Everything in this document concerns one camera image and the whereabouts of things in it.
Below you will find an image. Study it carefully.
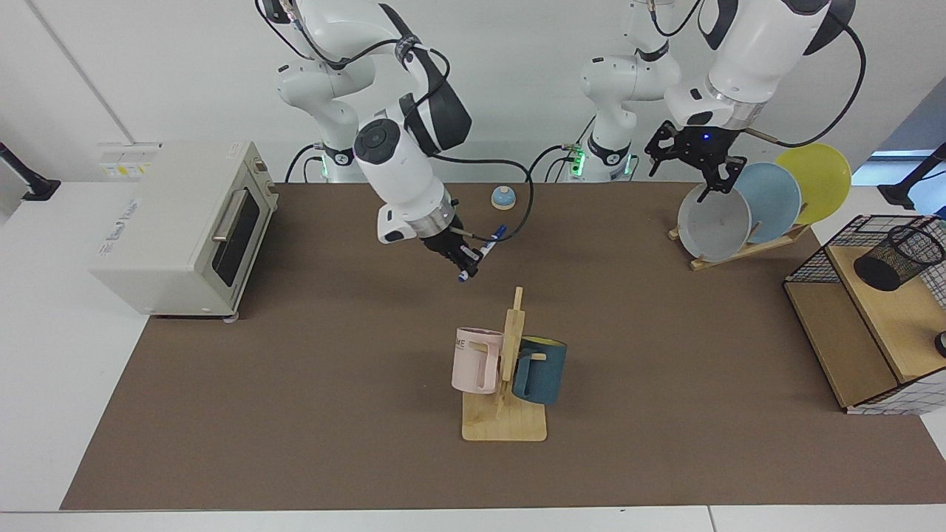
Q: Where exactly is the blue and white marker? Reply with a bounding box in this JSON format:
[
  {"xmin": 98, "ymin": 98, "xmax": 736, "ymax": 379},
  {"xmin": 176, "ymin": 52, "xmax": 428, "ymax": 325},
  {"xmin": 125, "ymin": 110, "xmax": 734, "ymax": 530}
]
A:
[{"xmin": 457, "ymin": 225, "xmax": 510, "ymax": 283}]

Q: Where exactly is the black mesh pen holder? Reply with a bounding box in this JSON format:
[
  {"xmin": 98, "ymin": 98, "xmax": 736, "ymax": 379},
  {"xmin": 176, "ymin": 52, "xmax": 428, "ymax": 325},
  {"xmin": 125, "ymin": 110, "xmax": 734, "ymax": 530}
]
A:
[{"xmin": 854, "ymin": 225, "xmax": 945, "ymax": 293}]

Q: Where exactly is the grey plate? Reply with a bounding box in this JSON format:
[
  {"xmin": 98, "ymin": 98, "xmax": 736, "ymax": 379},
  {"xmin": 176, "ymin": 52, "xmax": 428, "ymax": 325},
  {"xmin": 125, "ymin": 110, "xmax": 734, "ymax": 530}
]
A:
[{"xmin": 677, "ymin": 183, "xmax": 752, "ymax": 263}]

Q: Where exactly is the light blue plate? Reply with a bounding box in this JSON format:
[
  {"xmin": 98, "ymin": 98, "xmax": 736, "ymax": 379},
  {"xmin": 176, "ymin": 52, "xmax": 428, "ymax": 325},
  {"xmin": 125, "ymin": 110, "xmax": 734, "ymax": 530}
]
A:
[{"xmin": 732, "ymin": 163, "xmax": 803, "ymax": 245}]

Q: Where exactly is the wooden plate rack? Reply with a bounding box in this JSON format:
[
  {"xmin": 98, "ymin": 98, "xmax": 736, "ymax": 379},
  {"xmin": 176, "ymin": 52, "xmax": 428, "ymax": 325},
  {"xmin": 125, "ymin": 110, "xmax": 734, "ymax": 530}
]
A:
[{"xmin": 668, "ymin": 223, "xmax": 811, "ymax": 271}]

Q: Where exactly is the yellow plate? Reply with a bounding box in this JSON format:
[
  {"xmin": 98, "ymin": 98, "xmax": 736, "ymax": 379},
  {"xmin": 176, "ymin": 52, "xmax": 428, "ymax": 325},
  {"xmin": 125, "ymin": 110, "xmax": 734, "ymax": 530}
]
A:
[{"xmin": 775, "ymin": 143, "xmax": 852, "ymax": 226}]

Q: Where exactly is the pink cup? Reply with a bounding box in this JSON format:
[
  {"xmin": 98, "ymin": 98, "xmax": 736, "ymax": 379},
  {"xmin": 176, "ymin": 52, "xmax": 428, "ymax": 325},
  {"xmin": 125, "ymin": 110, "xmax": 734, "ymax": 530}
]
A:
[{"xmin": 452, "ymin": 327, "xmax": 505, "ymax": 395}]

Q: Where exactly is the teal cup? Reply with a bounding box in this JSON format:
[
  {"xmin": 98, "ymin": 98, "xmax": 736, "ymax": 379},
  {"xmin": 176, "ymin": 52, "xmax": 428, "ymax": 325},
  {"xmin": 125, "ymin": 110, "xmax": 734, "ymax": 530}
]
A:
[{"xmin": 511, "ymin": 336, "xmax": 568, "ymax": 406}]

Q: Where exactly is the wooden cup stand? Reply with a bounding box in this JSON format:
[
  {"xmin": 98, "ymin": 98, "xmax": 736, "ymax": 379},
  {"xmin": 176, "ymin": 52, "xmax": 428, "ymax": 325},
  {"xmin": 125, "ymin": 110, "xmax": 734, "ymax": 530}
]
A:
[{"xmin": 462, "ymin": 287, "xmax": 548, "ymax": 443}]

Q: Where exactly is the brown table cloth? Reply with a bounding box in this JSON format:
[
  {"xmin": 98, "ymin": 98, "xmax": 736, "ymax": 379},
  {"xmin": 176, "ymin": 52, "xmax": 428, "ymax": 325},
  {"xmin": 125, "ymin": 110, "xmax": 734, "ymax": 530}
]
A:
[{"xmin": 59, "ymin": 183, "xmax": 946, "ymax": 511}]

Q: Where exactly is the pale toaster oven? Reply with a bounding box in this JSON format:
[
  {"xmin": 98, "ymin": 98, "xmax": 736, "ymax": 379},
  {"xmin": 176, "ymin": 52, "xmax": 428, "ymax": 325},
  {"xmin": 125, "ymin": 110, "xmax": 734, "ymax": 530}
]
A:
[{"xmin": 89, "ymin": 140, "xmax": 280, "ymax": 322}]

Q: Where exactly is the black base cable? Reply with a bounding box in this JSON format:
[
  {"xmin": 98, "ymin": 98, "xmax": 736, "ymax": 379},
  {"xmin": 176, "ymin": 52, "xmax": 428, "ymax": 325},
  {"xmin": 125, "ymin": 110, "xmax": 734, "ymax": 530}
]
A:
[
  {"xmin": 285, "ymin": 144, "xmax": 326, "ymax": 183},
  {"xmin": 525, "ymin": 118, "xmax": 586, "ymax": 183}
]

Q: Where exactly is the black arm shoulder cable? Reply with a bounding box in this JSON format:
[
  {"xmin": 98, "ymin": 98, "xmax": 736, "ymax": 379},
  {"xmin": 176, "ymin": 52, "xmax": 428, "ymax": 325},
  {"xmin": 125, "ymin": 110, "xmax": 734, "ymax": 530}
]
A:
[{"xmin": 649, "ymin": 0, "xmax": 712, "ymax": 38}]

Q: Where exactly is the black clamp mount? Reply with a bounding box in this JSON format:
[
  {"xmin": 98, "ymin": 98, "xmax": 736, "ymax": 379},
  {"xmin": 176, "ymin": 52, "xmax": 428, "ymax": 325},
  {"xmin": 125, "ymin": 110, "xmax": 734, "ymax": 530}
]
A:
[
  {"xmin": 878, "ymin": 143, "xmax": 946, "ymax": 215},
  {"xmin": 0, "ymin": 142, "xmax": 61, "ymax": 202}
]

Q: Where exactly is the wire basket with wooden floor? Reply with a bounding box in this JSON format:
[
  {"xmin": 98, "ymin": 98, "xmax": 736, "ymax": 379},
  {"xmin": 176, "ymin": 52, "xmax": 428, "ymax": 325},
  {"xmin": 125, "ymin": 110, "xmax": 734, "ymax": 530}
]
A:
[{"xmin": 783, "ymin": 214, "xmax": 946, "ymax": 416}]

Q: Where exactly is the white wall socket box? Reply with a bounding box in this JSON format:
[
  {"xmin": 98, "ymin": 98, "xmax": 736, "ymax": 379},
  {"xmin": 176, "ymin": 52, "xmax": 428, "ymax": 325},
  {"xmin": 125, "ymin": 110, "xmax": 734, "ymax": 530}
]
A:
[{"xmin": 98, "ymin": 142, "xmax": 162, "ymax": 182}]

